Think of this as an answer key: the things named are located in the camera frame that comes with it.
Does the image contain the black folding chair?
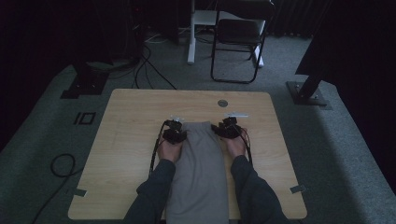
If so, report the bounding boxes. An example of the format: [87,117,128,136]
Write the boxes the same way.
[210,0,276,85]

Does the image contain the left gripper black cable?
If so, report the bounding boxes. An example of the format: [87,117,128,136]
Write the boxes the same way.
[148,119,172,179]

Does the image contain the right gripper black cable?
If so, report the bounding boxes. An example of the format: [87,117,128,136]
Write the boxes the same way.
[236,123,254,165]

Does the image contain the black floor cables bundle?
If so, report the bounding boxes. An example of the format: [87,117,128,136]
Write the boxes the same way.
[132,43,177,91]

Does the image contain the looped black floor cable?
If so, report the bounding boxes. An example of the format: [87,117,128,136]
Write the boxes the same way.
[30,152,86,224]

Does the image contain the black stand base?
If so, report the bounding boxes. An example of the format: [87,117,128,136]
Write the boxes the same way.
[59,61,110,101]

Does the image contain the white desk frame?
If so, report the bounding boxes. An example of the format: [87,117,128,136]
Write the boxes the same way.
[186,0,266,69]

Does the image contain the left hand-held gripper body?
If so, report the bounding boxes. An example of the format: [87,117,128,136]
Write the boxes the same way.
[163,116,187,146]

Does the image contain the black stand with base plate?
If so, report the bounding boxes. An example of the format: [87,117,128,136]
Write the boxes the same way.
[285,70,329,107]

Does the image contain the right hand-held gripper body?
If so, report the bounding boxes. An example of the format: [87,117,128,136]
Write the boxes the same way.
[219,111,250,140]

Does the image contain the person's right hand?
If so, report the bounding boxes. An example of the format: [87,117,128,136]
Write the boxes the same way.
[221,128,250,159]

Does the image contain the white floor cable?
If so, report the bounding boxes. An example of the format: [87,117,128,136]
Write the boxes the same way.
[144,32,170,45]

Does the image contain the person's left hand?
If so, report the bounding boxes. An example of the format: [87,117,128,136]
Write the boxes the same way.
[156,139,185,164]

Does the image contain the grey pants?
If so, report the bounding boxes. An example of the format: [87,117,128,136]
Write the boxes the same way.
[165,120,231,224]

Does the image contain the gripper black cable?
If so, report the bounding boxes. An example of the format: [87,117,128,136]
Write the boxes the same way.
[236,123,254,165]
[148,119,172,179]

